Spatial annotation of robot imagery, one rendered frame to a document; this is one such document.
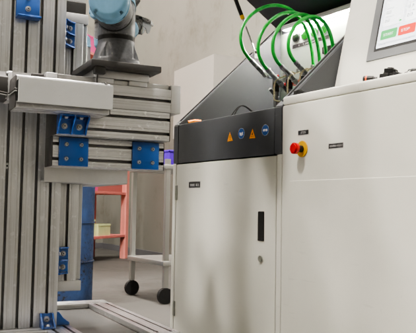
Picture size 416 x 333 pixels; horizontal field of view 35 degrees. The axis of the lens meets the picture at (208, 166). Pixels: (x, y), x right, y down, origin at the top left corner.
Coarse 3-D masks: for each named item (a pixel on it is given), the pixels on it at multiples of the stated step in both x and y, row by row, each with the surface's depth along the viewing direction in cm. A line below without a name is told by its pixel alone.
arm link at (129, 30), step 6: (132, 0) 208; (132, 6) 208; (132, 18) 205; (132, 24) 208; (102, 30) 206; (108, 30) 205; (114, 30) 204; (120, 30) 205; (126, 30) 206; (132, 30) 208
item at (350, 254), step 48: (336, 96) 201; (384, 96) 185; (288, 144) 218; (336, 144) 199; (384, 144) 184; (288, 192) 216; (336, 192) 198; (384, 192) 183; (288, 240) 215; (336, 240) 197; (384, 240) 182; (288, 288) 214; (336, 288) 196; (384, 288) 181
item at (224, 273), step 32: (256, 160) 231; (192, 192) 265; (224, 192) 246; (256, 192) 230; (192, 224) 263; (224, 224) 245; (256, 224) 229; (192, 256) 262; (224, 256) 244; (256, 256) 229; (192, 288) 261; (224, 288) 243; (256, 288) 228; (192, 320) 260; (224, 320) 242; (256, 320) 227
